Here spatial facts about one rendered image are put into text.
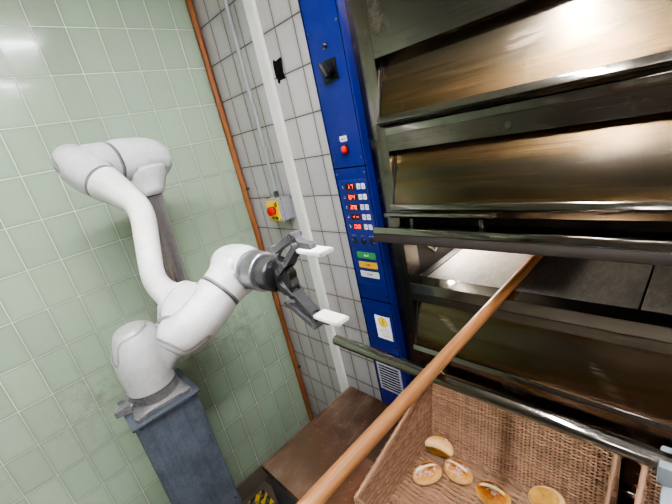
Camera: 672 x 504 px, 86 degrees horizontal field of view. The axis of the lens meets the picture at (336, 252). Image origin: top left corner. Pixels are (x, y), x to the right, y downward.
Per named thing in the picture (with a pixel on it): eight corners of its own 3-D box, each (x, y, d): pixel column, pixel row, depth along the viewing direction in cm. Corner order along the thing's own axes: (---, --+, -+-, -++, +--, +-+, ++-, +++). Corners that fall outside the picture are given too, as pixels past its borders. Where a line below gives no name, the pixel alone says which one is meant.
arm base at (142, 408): (111, 408, 123) (104, 395, 122) (174, 372, 137) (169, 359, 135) (123, 433, 110) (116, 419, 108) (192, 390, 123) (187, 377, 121)
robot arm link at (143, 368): (115, 395, 120) (87, 339, 113) (161, 361, 135) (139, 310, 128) (146, 403, 112) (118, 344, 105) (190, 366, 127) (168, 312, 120)
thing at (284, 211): (282, 216, 164) (276, 195, 161) (296, 216, 157) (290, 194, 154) (269, 221, 160) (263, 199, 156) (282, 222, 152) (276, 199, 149)
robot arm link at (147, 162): (157, 355, 135) (201, 324, 153) (188, 364, 127) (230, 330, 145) (81, 143, 107) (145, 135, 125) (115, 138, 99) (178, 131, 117)
